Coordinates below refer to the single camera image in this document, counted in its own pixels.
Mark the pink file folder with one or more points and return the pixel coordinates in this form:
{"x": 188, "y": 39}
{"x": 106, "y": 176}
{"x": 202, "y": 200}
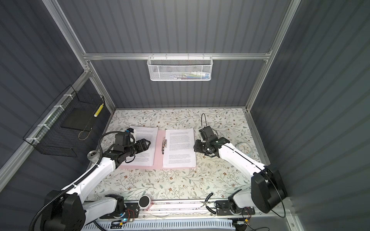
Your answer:
{"x": 158, "y": 157}

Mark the round white clock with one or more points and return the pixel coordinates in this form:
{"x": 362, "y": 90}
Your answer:
{"x": 245, "y": 148}

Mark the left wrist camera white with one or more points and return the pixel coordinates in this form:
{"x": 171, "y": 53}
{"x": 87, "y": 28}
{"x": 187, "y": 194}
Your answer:
{"x": 131, "y": 131}

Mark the white perforated vent strip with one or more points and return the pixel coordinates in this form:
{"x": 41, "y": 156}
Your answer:
{"x": 203, "y": 224}

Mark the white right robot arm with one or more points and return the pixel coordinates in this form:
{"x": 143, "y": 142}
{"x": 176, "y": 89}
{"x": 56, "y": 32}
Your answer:
{"x": 267, "y": 186}

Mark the black handled pliers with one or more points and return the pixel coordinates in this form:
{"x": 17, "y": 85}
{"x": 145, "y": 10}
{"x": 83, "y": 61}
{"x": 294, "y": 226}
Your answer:
{"x": 206, "y": 204}

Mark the silver metal folder clip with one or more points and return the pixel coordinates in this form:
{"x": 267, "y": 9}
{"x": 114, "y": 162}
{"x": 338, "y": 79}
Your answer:
{"x": 164, "y": 145}

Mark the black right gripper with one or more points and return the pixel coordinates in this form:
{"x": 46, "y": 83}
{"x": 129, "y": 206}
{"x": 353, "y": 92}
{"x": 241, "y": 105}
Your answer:
{"x": 196, "y": 146}

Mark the white wire mesh basket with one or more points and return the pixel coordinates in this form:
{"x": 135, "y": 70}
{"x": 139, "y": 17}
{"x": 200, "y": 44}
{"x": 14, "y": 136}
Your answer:
{"x": 180, "y": 69}

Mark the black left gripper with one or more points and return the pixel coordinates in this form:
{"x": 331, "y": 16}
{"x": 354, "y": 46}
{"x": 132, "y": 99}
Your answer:
{"x": 143, "y": 147}

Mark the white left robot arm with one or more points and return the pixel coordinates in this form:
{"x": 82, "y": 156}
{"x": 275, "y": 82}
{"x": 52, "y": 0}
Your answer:
{"x": 68, "y": 210}

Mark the white beverage can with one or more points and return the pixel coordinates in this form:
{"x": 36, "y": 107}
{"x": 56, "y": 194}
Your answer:
{"x": 93, "y": 156}

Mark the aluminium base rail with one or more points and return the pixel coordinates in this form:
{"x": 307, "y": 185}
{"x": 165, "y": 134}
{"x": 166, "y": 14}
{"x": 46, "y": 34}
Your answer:
{"x": 191, "y": 208}

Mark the printed white paper sheet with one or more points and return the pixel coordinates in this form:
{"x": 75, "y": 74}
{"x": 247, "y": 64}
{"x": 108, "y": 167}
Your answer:
{"x": 144, "y": 158}

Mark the black wire mesh basket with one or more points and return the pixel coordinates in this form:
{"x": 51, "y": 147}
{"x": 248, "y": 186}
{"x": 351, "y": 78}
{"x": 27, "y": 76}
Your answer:
{"x": 69, "y": 129}

